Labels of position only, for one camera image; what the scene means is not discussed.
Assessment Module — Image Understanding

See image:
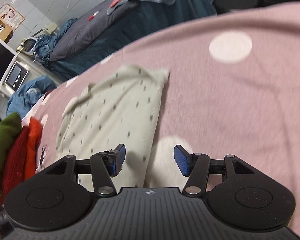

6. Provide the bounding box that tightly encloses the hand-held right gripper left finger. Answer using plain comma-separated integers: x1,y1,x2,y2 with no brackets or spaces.
41,144,127,197

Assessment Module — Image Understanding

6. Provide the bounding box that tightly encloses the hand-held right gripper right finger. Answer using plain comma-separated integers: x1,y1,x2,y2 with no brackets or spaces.
174,145,256,197

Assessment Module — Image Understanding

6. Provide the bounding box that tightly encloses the cream polka-dot garment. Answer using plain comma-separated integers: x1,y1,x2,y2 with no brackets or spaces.
55,64,171,188

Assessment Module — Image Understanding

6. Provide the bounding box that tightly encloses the pink bedsheet with white dots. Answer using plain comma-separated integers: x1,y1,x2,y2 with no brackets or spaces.
21,1,300,238

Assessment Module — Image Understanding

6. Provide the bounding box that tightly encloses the orange cloth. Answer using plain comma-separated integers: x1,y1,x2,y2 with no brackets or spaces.
24,117,44,180

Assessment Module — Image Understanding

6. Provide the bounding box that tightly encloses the dark red knit sweater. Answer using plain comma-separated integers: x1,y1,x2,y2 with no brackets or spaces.
0,126,30,203

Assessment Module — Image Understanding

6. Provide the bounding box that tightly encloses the blue denim clothing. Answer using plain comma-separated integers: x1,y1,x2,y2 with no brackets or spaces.
7,76,57,118

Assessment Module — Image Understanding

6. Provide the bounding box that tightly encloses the green knit sweater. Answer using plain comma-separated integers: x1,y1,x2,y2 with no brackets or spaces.
0,112,22,198

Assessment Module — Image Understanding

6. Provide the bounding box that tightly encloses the white desk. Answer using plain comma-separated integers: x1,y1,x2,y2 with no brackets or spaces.
0,51,63,98

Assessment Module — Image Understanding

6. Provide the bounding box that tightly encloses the dark teal bed cover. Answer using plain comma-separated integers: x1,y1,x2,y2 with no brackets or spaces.
49,0,218,80

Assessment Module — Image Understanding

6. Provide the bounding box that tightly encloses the grey pillow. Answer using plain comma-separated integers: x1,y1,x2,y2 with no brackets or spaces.
50,0,143,62

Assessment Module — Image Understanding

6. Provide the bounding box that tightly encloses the small white appliance with screen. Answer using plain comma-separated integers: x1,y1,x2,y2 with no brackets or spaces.
5,61,29,91

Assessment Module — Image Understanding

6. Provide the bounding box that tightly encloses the blue crumpled blanket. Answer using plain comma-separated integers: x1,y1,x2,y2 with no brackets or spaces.
34,18,78,63

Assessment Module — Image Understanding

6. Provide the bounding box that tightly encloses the white and black device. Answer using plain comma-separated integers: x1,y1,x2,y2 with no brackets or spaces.
23,37,38,55

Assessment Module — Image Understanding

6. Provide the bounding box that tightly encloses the white computer monitor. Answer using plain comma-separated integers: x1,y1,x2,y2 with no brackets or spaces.
0,39,17,87

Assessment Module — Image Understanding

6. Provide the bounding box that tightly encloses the black round stool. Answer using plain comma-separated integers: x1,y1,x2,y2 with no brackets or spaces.
212,0,259,15

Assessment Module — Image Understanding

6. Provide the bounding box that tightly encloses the wooden shelf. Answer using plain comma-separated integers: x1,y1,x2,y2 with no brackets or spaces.
0,9,13,49

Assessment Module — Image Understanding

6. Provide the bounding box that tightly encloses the wall poster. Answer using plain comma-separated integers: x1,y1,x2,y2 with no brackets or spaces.
0,2,25,29

